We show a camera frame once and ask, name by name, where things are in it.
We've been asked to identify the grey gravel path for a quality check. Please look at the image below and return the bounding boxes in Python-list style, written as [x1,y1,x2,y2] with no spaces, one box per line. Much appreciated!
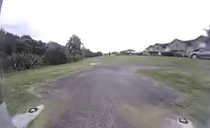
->
[26,56,194,128]

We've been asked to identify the tall round tree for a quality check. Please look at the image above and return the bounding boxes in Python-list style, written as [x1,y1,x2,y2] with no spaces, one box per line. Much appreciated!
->
[66,34,85,56]

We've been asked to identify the row of dark bushes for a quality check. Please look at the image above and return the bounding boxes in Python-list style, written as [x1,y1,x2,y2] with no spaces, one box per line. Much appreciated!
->
[0,28,104,73]

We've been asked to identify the row of houses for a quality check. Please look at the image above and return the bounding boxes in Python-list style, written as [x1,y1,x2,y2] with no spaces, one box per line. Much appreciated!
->
[142,34,210,58]

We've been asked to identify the green grass strip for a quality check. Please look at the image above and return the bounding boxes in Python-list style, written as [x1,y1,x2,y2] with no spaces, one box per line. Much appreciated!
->
[0,57,101,118]

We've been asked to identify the green grass lawn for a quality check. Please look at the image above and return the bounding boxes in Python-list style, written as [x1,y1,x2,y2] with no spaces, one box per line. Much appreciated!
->
[101,54,210,126]

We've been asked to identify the pale concrete pad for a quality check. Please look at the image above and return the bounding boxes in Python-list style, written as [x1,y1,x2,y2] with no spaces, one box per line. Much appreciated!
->
[11,103,45,128]
[164,115,195,128]

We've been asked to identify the grey car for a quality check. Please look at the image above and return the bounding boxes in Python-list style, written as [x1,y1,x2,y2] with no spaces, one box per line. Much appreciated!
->
[188,47,210,61]

